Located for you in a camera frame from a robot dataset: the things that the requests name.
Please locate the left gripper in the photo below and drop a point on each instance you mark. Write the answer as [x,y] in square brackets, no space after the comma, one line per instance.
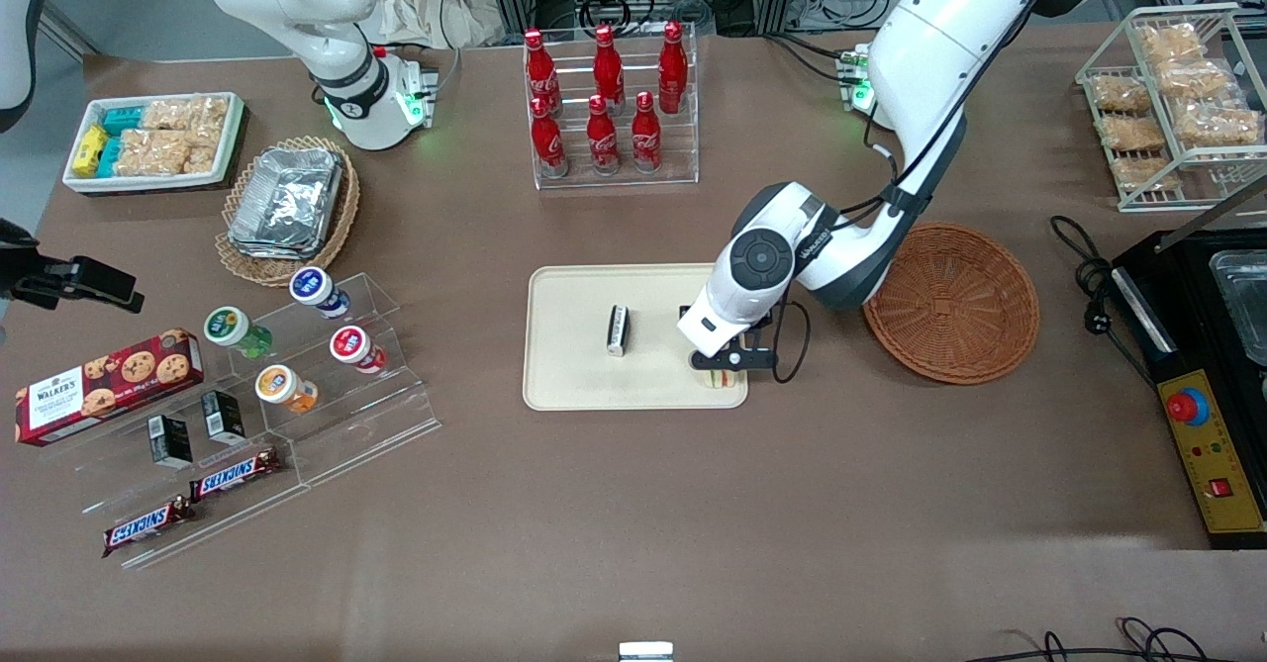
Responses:
[684,311]

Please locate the clear acrylic bottle rack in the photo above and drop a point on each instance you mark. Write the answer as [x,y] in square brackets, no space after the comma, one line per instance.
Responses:
[683,172]

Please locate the red lid jar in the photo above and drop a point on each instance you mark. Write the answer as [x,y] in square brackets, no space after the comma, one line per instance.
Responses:
[353,346]

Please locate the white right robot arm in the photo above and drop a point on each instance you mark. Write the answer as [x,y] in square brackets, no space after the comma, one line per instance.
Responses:
[327,9]

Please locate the green lid jar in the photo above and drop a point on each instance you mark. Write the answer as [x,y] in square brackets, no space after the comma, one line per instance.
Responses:
[230,329]

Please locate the brown round wicker basket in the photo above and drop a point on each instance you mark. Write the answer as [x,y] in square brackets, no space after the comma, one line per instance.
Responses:
[950,306]

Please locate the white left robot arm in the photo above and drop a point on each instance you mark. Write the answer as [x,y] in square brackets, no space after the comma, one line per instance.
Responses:
[930,39]

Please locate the bagged snack crackers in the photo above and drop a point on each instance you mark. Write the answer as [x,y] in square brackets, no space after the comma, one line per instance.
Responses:
[1133,133]
[1143,172]
[1119,93]
[1171,44]
[1193,78]
[1218,126]

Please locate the red cola bottle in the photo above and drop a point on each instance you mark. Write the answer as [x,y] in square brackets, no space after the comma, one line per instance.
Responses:
[673,66]
[608,66]
[548,140]
[601,138]
[539,73]
[645,136]

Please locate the small black carton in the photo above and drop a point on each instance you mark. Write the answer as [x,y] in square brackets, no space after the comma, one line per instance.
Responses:
[170,441]
[224,417]

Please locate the stacked foil containers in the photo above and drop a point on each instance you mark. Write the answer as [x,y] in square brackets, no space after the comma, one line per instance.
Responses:
[287,202]

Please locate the beige plastic tray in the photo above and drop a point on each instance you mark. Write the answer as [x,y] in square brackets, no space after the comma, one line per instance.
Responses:
[574,365]

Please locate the small white device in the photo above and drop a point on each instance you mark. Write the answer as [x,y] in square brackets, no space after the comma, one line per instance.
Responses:
[645,652]

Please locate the red Walkers cookie box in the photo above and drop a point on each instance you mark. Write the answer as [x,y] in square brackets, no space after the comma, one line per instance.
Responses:
[99,390]

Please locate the yellow snack pack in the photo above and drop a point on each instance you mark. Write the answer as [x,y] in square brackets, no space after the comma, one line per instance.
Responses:
[91,147]

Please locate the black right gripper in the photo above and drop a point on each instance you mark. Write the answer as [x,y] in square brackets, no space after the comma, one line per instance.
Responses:
[28,275]

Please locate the light wicker basket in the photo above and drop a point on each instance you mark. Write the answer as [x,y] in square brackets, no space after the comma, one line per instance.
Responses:
[341,217]

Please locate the orange lid jar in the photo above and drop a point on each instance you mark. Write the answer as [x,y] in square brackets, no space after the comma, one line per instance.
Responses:
[281,387]

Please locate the triangle sandwich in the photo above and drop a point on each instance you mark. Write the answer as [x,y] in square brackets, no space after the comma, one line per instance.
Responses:
[721,380]

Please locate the small black white box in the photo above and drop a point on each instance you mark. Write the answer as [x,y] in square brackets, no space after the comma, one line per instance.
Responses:
[619,330]

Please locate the blue lid jar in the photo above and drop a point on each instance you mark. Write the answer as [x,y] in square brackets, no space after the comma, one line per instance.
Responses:
[317,289]

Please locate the bagged rice snack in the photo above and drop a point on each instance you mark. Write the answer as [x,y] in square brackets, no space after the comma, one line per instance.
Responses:
[210,108]
[166,113]
[205,155]
[150,152]

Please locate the clear plastic container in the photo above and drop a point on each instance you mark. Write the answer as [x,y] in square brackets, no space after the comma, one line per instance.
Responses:
[1242,306]

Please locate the white rectangular snack bin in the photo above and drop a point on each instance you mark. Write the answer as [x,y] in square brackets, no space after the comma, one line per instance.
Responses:
[74,177]

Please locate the black sealing machine yellow panel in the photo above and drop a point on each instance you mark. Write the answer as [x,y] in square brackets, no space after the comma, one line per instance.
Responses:
[1213,444]

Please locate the clear acrylic stepped display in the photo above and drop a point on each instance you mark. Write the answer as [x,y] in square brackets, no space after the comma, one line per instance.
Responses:
[376,425]

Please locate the Snickers chocolate bar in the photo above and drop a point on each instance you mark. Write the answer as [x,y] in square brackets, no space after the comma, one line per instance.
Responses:
[236,472]
[146,526]

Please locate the teal snack pack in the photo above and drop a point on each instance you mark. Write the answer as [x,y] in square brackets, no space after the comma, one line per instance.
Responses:
[111,155]
[124,120]

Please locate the crumpled beige paper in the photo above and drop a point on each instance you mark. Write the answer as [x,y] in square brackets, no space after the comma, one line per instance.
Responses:
[436,4]

